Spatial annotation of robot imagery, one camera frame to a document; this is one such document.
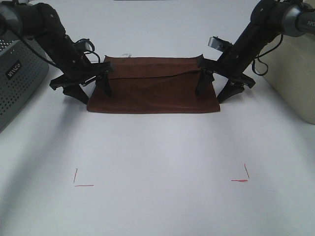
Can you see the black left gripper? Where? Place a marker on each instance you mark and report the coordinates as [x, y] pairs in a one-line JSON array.
[[79, 70]]

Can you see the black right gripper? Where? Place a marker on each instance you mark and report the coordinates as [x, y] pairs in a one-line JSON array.
[[231, 64]]

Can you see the brown towel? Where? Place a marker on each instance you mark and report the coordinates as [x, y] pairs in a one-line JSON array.
[[149, 85]]

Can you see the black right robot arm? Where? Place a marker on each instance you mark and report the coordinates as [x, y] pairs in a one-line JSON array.
[[269, 19]]

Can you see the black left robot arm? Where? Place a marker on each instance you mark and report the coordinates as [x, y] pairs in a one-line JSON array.
[[40, 22]]

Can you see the grey perforated plastic basket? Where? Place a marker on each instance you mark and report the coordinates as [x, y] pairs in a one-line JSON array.
[[21, 73]]

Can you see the beige plastic storage bin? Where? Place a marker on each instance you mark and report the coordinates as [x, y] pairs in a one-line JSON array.
[[292, 73]]

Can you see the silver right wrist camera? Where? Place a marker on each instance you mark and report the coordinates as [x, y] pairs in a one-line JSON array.
[[219, 44]]

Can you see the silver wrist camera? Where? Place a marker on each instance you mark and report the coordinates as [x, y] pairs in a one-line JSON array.
[[219, 44], [84, 45]]

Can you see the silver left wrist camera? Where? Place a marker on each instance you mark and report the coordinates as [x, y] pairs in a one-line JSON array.
[[84, 45]]

